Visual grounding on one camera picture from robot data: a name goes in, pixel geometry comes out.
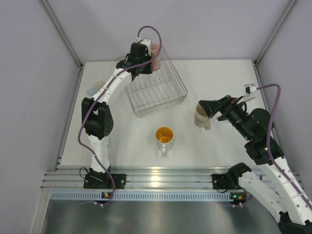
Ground light blue mug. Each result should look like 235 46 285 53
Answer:
87 80 106 96

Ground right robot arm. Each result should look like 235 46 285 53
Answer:
198 96 312 234

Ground wire dish rack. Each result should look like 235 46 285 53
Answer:
125 48 188 117

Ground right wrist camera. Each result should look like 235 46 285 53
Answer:
238 84 257 103

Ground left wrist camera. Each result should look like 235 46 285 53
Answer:
136 37 152 47

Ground white mug orange interior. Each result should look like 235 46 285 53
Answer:
155 126 175 156

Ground aluminium frame post left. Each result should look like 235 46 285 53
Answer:
39 0 85 70

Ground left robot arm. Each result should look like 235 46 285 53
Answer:
80 39 153 189

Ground pink patterned mug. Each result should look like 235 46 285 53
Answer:
151 43 161 72

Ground aluminium mounting rail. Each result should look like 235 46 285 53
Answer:
40 166 228 191

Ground slotted cable duct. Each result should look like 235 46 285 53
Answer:
50 191 235 202

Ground cream floral mug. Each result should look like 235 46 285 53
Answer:
194 103 211 130

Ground aluminium frame post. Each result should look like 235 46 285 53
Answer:
253 0 299 65
39 0 85 70

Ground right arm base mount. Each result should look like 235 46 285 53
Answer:
212 162 252 193

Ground clear glass tumbler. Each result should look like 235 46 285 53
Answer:
107 135 113 149

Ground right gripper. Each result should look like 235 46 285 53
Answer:
199 95 253 141

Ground aluminium frame post right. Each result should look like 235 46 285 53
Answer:
253 0 299 65

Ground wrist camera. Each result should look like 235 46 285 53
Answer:
136 37 152 47
238 84 257 103

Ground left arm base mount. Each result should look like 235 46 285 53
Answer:
83 170 126 189

